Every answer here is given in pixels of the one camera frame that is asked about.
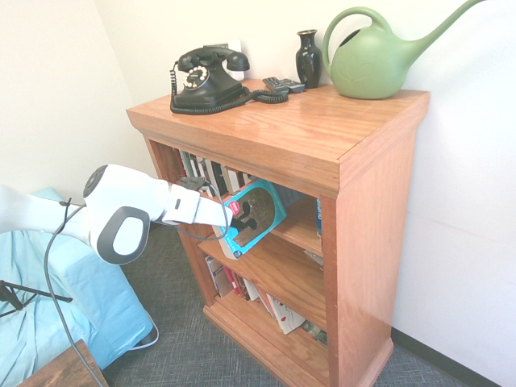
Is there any white flat book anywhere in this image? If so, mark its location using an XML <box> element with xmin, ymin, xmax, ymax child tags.
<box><xmin>265</xmin><ymin>293</ymin><xmax>306</xmax><ymax>335</ymax></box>

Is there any teal paperback book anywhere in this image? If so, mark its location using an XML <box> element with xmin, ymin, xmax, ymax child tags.
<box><xmin>219</xmin><ymin>179</ymin><xmax>289</xmax><ymax>260</ymax></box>

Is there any dark upright book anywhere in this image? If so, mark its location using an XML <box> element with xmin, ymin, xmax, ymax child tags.
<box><xmin>180</xmin><ymin>150</ymin><xmax>194</xmax><ymax>181</ymax></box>

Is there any green plastic watering can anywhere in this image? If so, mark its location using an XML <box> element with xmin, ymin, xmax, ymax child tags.
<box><xmin>321</xmin><ymin>0</ymin><xmax>491</xmax><ymax>100</ymax></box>

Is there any white floor cable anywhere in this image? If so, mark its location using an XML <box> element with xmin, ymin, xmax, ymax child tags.
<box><xmin>127</xmin><ymin>322</ymin><xmax>160</xmax><ymax>352</ymax></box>

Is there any black vintage rotary telephone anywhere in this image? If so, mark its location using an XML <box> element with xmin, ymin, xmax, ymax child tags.
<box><xmin>169</xmin><ymin>45</ymin><xmax>290</xmax><ymax>116</ymax></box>

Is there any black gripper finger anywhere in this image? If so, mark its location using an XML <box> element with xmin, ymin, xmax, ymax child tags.
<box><xmin>225</xmin><ymin>217</ymin><xmax>252</xmax><ymax>235</ymax></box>

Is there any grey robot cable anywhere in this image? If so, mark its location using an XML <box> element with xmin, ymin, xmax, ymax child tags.
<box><xmin>43</xmin><ymin>197</ymin><xmax>106</xmax><ymax>387</ymax></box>

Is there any beige upright book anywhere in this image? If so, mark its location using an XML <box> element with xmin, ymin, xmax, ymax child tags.
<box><xmin>223</xmin><ymin>166</ymin><xmax>243</xmax><ymax>193</ymax></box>

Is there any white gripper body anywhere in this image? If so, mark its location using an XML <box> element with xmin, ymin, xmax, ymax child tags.
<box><xmin>192</xmin><ymin>197</ymin><xmax>234</xmax><ymax>230</ymax></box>

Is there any black camera cable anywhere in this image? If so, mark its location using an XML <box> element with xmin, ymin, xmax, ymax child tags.
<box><xmin>177</xmin><ymin>183</ymin><xmax>231</xmax><ymax>242</ymax></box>

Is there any white red leaning book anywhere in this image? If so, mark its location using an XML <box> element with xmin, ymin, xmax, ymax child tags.
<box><xmin>204</xmin><ymin>254</ymin><xmax>227</xmax><ymax>298</ymax></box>

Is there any light blue cloth cover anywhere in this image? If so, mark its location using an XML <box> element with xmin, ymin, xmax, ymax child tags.
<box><xmin>0</xmin><ymin>186</ymin><xmax>159</xmax><ymax>380</ymax></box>

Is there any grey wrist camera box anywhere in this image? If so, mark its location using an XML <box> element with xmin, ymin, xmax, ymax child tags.
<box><xmin>176</xmin><ymin>176</ymin><xmax>207</xmax><ymax>195</ymax></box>

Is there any blue grey thick book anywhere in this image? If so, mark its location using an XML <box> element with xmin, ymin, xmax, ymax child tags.
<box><xmin>273</xmin><ymin>183</ymin><xmax>308</xmax><ymax>207</ymax></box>

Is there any black camera tripod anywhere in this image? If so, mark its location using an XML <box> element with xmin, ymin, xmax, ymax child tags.
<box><xmin>0</xmin><ymin>280</ymin><xmax>74</xmax><ymax>319</ymax></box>

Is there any black remote control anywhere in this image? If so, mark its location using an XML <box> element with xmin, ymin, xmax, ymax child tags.
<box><xmin>277</xmin><ymin>77</ymin><xmax>306</xmax><ymax>94</ymax></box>
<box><xmin>262</xmin><ymin>76</ymin><xmax>290</xmax><ymax>96</ymax></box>

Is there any dark cover magazine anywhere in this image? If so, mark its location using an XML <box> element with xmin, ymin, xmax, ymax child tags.
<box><xmin>300</xmin><ymin>319</ymin><xmax>328</xmax><ymax>348</ymax></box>

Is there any wooden oak bookshelf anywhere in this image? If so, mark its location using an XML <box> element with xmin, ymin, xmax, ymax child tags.
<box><xmin>126</xmin><ymin>78</ymin><xmax>431</xmax><ymax>387</ymax></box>

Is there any small black vase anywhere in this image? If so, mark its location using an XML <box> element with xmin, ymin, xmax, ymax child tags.
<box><xmin>296</xmin><ymin>28</ymin><xmax>323</xmax><ymax>89</ymax></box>

